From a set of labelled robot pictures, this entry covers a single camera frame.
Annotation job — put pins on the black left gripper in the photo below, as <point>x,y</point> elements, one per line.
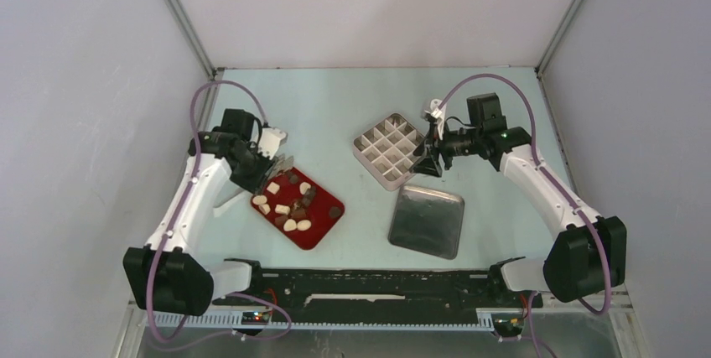
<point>255,183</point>

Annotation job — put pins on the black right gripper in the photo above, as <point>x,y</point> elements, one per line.
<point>440,146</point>

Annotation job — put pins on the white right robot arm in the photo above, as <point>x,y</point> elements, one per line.
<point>589,251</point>

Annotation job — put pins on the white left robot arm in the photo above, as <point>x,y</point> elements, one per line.
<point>164,274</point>

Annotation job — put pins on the white chocolate top left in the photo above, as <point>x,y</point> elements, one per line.
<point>273,188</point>

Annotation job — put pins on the white chocolate left edge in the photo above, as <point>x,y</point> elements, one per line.
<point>259,199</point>

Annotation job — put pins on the white square chocolate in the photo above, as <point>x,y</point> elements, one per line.
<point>282,209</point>

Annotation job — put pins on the white chocolate near centre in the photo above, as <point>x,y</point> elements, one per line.
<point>304,188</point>

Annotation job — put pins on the brown bar chocolate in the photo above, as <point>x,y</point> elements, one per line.
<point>281,220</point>

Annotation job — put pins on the white oval chocolate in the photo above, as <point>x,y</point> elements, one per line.
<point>304,225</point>
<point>290,225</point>

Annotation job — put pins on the round dark chocolate piece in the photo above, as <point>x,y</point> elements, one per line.
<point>335,212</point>

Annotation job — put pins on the pink tin with white dividers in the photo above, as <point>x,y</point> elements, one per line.
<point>386,150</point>

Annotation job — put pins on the red rectangular tray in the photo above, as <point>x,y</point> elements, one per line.
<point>317,202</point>

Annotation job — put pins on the silver metal tin lid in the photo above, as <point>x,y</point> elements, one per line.
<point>428,221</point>

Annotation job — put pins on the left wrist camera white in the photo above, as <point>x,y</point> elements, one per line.
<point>270,141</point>

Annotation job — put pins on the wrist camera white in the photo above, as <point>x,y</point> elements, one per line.
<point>434,113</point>
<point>270,141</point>

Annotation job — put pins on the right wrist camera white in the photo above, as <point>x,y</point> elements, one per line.
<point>434,113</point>

